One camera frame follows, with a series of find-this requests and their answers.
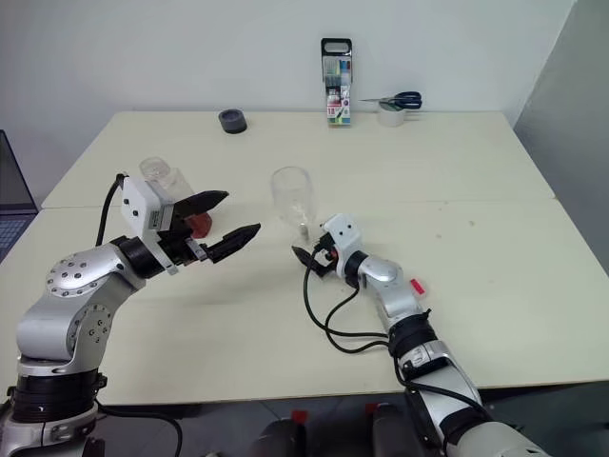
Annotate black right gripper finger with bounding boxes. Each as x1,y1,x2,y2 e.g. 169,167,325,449
291,246,317,268

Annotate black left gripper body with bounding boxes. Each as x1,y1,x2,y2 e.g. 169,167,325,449
147,202,210,267

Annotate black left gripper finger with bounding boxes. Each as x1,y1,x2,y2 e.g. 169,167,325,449
173,189,230,225
205,222,262,263

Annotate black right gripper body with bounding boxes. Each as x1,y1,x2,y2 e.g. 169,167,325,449
307,229,341,279

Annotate clear bottle with red liquid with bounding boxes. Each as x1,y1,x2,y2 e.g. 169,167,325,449
138,156,213,239

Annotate clear plastic cup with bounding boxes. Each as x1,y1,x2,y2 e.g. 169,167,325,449
269,166,319,239

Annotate clear tape roll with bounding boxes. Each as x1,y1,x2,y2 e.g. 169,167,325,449
378,99,405,129

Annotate grey laptop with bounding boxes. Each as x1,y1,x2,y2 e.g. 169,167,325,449
0,129,39,263

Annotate marker pen set case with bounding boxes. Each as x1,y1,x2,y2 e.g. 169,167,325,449
320,37,354,129

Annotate dark rounded shape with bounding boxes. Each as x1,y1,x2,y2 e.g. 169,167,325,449
246,418,308,457

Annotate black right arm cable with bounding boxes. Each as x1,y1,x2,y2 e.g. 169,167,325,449
303,249,494,423

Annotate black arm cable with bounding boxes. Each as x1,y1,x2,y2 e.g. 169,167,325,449
303,249,494,423
96,172,130,248

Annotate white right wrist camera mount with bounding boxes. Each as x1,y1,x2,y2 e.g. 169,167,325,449
319,213,365,278

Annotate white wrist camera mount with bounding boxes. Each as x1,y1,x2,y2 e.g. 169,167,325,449
120,176,180,277
319,213,365,278

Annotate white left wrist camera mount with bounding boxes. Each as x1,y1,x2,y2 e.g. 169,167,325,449
120,176,180,277

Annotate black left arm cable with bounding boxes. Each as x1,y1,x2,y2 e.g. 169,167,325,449
96,172,130,248

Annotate blue handled scissors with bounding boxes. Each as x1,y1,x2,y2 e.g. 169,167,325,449
357,90,422,110

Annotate black floor cable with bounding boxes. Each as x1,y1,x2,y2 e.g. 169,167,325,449
97,404,185,457

